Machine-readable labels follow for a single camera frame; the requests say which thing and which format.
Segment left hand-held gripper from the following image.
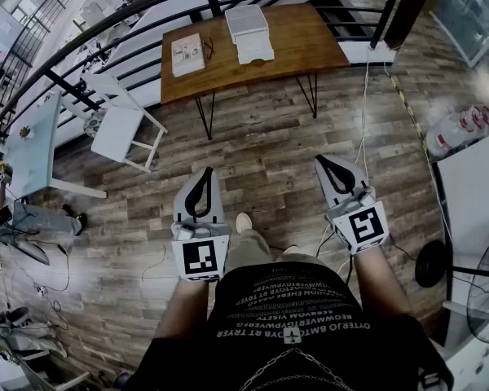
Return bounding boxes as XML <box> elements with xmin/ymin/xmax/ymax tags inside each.
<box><xmin>170</xmin><ymin>166</ymin><xmax>232</xmax><ymax>283</ymax></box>

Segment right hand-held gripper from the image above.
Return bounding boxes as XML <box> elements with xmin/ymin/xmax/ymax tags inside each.
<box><xmin>314</xmin><ymin>154</ymin><xmax>391</xmax><ymax>257</ymax></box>

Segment white plastic box with lid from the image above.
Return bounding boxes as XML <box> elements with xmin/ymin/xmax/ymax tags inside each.
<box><xmin>224</xmin><ymin>3</ymin><xmax>275</xmax><ymax>66</ymax></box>

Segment person's right forearm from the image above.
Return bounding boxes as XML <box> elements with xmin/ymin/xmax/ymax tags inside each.
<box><xmin>351</xmin><ymin>244</ymin><xmax>413</xmax><ymax>322</ymax></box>

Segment person's left forearm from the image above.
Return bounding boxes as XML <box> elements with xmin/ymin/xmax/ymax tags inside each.
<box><xmin>152</xmin><ymin>277</ymin><xmax>212</xmax><ymax>340</ymax></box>

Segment person's beige shoe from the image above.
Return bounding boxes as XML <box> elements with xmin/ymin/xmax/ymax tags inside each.
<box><xmin>235</xmin><ymin>212</ymin><xmax>254</xmax><ymax>236</ymax></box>

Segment person's khaki trousers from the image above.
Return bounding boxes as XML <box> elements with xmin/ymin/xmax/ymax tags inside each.
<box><xmin>225</xmin><ymin>227</ymin><xmax>328</xmax><ymax>277</ymax></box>

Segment yellow black floor tape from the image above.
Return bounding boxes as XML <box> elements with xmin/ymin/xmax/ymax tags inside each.
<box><xmin>390</xmin><ymin>74</ymin><xmax>430</xmax><ymax>155</ymax></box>

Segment white slatted chair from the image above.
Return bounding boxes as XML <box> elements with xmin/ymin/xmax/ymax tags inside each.
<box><xmin>80</xmin><ymin>72</ymin><xmax>170</xmax><ymax>175</ymax></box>

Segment pack of water bottles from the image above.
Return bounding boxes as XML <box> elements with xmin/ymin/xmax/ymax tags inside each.
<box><xmin>425</xmin><ymin>103</ymin><xmax>489</xmax><ymax>159</ymax></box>

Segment person's black printed shirt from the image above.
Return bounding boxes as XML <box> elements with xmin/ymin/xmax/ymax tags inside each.
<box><xmin>124</xmin><ymin>260</ymin><xmax>454</xmax><ymax>391</ymax></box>

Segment white counter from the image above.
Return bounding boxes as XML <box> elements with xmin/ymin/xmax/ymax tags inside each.
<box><xmin>434</xmin><ymin>125</ymin><xmax>489</xmax><ymax>391</ymax></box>

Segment patterned seat cushion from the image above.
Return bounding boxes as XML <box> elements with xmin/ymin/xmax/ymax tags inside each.
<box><xmin>82</xmin><ymin>108</ymin><xmax>108</xmax><ymax>138</ymax></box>

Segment wooden table with black legs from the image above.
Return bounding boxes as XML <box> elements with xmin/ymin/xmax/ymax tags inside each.
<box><xmin>160</xmin><ymin>2</ymin><xmax>351</xmax><ymax>142</ymax></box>

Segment grey illustrated book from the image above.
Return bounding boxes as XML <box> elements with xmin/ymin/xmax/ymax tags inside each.
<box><xmin>170</xmin><ymin>33</ymin><xmax>207</xmax><ymax>79</ymax></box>

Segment light blue table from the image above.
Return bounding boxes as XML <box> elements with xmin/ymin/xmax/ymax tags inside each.
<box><xmin>1</xmin><ymin>90</ymin><xmax>108</xmax><ymax>204</ymax></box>

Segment black floor fan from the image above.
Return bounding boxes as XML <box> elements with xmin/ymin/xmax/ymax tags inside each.
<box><xmin>414</xmin><ymin>225</ymin><xmax>489</xmax><ymax>345</ymax></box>

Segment black metal railing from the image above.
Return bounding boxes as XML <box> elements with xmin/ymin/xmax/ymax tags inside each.
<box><xmin>0</xmin><ymin>0</ymin><xmax>405</xmax><ymax>148</ymax></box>

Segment glass cabinet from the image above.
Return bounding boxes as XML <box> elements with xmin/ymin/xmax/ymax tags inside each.
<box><xmin>429</xmin><ymin>0</ymin><xmax>489</xmax><ymax>69</ymax></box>

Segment light wooden chair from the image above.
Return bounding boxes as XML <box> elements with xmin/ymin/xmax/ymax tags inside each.
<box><xmin>15</xmin><ymin>355</ymin><xmax>94</xmax><ymax>391</ymax></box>

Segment thin black floor cable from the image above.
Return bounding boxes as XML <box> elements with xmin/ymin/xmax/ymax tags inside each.
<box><xmin>140</xmin><ymin>244</ymin><xmax>168</xmax><ymax>281</ymax></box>

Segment tangled black cables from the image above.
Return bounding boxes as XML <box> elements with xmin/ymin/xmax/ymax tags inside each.
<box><xmin>24</xmin><ymin>237</ymin><xmax>73</xmax><ymax>330</ymax></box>

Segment silver chain necklace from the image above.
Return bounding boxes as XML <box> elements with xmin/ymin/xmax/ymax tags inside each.
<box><xmin>237</xmin><ymin>327</ymin><xmax>356</xmax><ymax>391</ymax></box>

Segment dark wooden post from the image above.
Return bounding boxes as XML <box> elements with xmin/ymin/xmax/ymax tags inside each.
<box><xmin>384</xmin><ymin>0</ymin><xmax>438</xmax><ymax>51</ymax></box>

